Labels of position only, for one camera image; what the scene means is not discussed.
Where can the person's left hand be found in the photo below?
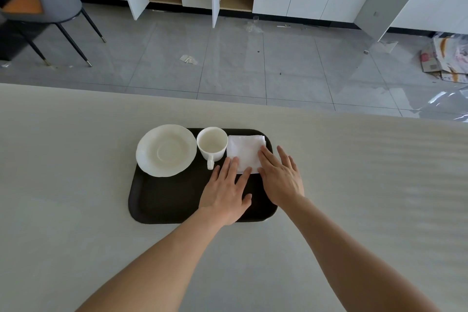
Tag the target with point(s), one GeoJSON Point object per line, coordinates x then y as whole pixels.
{"type": "Point", "coordinates": [221, 202]}

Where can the person's right hand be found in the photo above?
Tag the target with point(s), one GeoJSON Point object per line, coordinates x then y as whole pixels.
{"type": "Point", "coordinates": [283, 183]}

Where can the person's left little finger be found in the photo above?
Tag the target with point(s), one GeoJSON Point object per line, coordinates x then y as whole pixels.
{"type": "Point", "coordinates": [215, 175]}

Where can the person's right thumb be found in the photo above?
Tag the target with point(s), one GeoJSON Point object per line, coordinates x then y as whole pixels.
{"type": "Point", "coordinates": [261, 172]}

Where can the person's right little finger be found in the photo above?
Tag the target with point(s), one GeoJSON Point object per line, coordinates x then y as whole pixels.
{"type": "Point", "coordinates": [298, 175]}

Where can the person's left thumb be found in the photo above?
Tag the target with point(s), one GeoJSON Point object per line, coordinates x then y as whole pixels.
{"type": "Point", "coordinates": [245, 202]}

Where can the person's left middle finger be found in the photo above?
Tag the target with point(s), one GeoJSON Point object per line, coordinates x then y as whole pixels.
{"type": "Point", "coordinates": [234, 171]}

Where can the person's right middle finger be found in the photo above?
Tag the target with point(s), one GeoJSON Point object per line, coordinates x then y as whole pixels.
{"type": "Point", "coordinates": [280, 158]}

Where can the person's left forearm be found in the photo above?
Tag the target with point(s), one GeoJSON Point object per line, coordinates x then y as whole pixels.
{"type": "Point", "coordinates": [157, 264]}

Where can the person's right forearm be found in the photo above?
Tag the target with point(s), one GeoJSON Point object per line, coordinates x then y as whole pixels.
{"type": "Point", "coordinates": [351, 260]}

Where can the white folded napkin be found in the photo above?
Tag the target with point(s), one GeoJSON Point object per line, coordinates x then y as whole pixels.
{"type": "Point", "coordinates": [245, 151]}

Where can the white cup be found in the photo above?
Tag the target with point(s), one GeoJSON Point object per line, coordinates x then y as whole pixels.
{"type": "Point", "coordinates": [212, 143]}

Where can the dark brown serving tray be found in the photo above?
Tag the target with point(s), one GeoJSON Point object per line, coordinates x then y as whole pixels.
{"type": "Point", "coordinates": [168, 194]}

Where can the white saucer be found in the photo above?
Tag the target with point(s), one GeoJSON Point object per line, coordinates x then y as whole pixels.
{"type": "Point", "coordinates": [166, 151]}

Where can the crumpled plastic wrapper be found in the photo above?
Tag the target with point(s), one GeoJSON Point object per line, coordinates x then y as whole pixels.
{"type": "Point", "coordinates": [188, 60]}

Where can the clear plastic bag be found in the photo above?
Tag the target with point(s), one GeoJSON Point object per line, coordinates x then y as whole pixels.
{"type": "Point", "coordinates": [254, 25]}

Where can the clear plastic floor sheet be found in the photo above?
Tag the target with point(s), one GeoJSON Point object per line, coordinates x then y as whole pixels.
{"type": "Point", "coordinates": [420, 92]}

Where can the pile of printed cardboard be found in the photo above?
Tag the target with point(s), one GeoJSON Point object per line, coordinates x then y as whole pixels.
{"type": "Point", "coordinates": [444, 57]}

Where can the orange seat cushion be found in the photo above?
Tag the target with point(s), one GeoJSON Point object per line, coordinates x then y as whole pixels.
{"type": "Point", "coordinates": [22, 1]}

